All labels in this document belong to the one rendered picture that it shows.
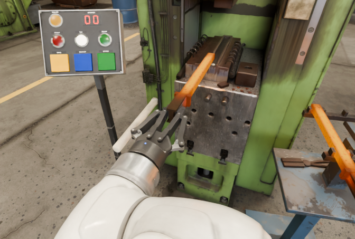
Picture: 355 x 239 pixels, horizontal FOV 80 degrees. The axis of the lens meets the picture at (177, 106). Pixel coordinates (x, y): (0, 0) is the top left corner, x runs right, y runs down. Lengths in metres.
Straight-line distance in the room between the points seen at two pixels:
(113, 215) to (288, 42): 0.94
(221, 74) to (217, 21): 0.51
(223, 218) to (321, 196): 0.77
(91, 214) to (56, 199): 1.50
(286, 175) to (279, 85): 0.42
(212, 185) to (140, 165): 1.15
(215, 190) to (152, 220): 1.25
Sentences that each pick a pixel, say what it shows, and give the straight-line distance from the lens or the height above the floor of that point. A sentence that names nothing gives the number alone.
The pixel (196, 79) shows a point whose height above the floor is 1.07.
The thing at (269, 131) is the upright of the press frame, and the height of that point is 0.58.
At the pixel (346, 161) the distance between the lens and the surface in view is 0.75.
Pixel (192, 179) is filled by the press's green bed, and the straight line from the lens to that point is 1.52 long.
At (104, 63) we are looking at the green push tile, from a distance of 1.00.
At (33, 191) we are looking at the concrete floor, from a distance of 1.95.
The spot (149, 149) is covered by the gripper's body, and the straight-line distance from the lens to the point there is 0.41.
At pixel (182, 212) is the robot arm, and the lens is 0.26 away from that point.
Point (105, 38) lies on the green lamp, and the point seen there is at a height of 1.10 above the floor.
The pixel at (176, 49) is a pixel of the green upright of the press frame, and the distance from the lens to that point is 1.16.
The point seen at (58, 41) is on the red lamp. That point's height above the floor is 1.09.
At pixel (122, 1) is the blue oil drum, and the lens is 5.49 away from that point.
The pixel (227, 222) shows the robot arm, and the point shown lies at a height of 1.18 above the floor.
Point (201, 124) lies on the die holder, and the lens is 1.09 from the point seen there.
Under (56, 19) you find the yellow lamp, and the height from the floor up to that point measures 1.17.
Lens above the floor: 1.40
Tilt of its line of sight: 36 degrees down
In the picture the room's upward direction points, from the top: straight up
